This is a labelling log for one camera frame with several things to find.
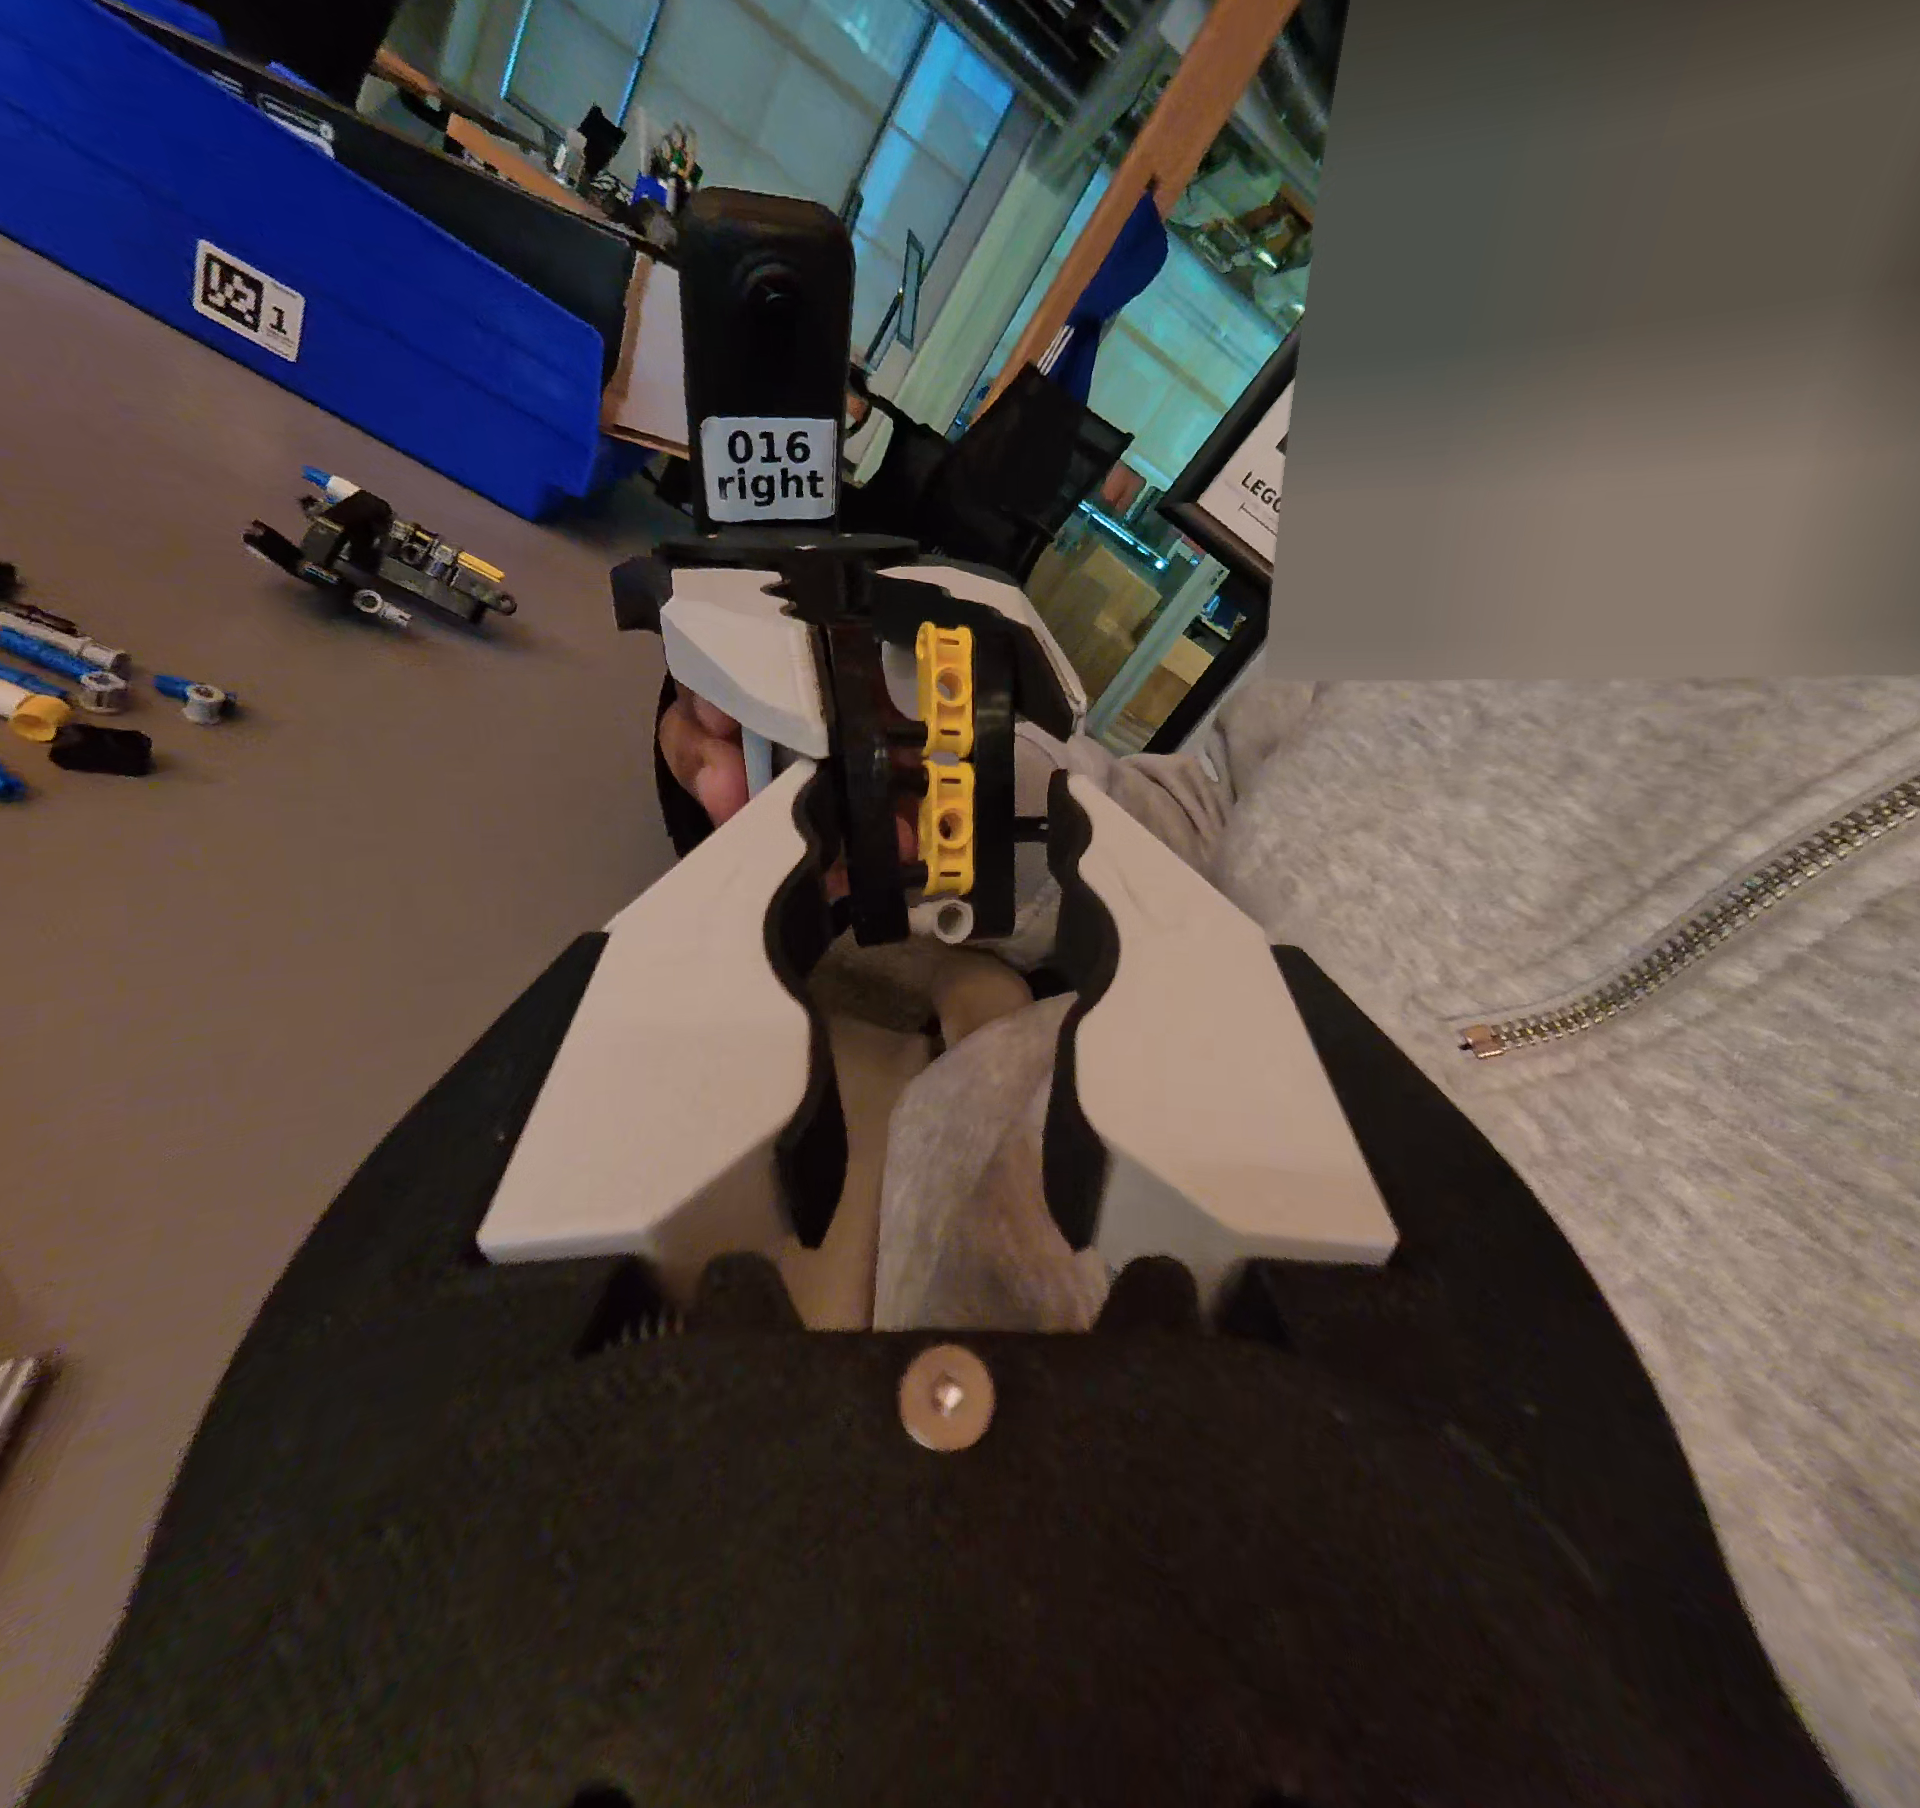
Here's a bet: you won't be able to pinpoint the person's right hand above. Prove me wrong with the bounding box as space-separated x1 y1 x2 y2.
662 690 782 849

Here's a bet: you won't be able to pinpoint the blue plastic crate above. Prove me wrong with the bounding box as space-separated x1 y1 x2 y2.
0 0 631 527

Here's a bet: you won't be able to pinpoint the black yellow lego assembly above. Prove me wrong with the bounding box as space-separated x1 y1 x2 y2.
816 562 1029 953

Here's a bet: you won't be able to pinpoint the blue jacket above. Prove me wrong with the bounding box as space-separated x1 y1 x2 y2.
1033 188 1174 415

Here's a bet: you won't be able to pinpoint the wooden beam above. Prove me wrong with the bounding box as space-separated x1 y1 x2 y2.
966 0 1371 422

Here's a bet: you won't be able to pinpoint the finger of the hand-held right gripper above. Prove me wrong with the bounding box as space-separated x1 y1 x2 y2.
875 560 1092 762
660 567 839 762

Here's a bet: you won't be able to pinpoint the beige trousers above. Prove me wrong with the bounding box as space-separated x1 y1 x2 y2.
810 938 1052 1334

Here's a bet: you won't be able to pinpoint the white fiducial marker tag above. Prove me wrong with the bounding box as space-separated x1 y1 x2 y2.
191 239 309 365

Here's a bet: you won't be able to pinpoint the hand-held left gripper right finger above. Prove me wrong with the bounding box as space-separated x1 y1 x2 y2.
1042 771 1404 1306

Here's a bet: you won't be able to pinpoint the scattered small lego pins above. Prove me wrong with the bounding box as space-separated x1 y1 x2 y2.
0 560 241 805

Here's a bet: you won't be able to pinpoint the white framed sign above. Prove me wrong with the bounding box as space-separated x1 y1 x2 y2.
1156 323 1304 584

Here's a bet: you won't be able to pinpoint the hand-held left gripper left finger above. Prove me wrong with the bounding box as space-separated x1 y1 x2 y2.
476 762 849 1306

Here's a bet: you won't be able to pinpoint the grey zip hoodie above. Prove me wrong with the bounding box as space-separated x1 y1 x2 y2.
1200 676 1920 1808

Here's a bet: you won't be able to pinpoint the black office chair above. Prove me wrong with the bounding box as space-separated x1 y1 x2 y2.
852 369 1136 597

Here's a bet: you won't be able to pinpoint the black lego chassis assembly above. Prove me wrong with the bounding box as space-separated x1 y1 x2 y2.
244 465 521 627

